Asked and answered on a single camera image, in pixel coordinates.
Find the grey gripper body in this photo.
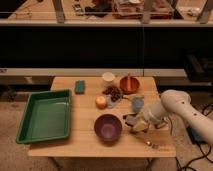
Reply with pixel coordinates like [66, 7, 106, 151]
[128, 115, 149, 133]

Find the blue plastic cup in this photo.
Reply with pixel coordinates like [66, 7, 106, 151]
[131, 97, 144, 113]

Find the green plastic tray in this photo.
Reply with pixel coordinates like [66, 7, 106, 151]
[16, 90, 71, 144]

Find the white cup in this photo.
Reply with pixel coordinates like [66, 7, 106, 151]
[102, 72, 115, 84]

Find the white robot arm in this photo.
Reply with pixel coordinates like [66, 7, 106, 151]
[125, 90, 213, 147]

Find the clear plastic bag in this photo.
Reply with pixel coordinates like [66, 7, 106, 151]
[106, 96, 117, 108]

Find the orange bowl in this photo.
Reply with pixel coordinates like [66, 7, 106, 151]
[120, 75, 140, 94]

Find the brown grape bunch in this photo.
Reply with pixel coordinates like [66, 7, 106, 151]
[103, 86, 122, 102]

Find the purple bowl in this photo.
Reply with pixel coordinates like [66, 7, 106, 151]
[94, 114, 122, 142]

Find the teal sponge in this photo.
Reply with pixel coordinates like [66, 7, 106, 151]
[75, 80, 85, 94]

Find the orange apple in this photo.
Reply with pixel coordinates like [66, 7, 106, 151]
[95, 96, 107, 109]

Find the wooden table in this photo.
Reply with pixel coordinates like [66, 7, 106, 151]
[28, 77, 176, 158]

